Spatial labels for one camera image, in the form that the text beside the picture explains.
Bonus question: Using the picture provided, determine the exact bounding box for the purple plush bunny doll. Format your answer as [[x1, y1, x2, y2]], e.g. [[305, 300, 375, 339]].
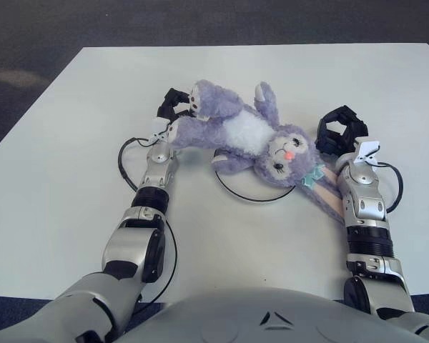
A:
[[167, 80, 345, 223]]

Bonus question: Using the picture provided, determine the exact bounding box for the white right wrist connector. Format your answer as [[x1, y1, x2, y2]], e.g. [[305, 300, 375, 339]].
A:
[[353, 137, 383, 165]]

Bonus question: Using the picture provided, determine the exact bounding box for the thin black left elbow cable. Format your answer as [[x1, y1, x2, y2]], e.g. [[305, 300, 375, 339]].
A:
[[135, 217, 178, 315]]

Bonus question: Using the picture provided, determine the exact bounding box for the white plate with black rim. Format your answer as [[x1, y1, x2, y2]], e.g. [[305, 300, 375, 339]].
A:
[[213, 148, 297, 205]]

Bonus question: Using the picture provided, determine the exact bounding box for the white left wrist connector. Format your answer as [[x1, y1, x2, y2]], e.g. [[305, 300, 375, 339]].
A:
[[150, 119, 171, 141]]

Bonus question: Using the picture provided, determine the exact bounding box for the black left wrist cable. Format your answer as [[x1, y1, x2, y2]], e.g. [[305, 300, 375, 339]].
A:
[[117, 136, 154, 192]]

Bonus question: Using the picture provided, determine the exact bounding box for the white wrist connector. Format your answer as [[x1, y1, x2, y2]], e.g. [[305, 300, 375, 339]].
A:
[[353, 137, 383, 165], [150, 119, 171, 141]]

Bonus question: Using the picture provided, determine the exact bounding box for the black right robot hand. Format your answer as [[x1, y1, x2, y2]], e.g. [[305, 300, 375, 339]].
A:
[[315, 105, 370, 159]]

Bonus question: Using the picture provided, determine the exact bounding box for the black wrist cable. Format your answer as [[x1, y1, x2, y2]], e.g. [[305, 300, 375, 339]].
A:
[[375, 160, 405, 214], [117, 136, 154, 192]]

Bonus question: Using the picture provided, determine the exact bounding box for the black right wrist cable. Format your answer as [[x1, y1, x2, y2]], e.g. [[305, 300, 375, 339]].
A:
[[375, 160, 405, 214]]

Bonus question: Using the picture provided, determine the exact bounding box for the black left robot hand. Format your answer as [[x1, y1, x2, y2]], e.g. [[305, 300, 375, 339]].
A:
[[155, 87, 197, 133]]

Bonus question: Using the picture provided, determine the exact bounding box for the grey robot torso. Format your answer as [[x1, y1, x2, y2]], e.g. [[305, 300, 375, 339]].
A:
[[117, 285, 429, 343]]

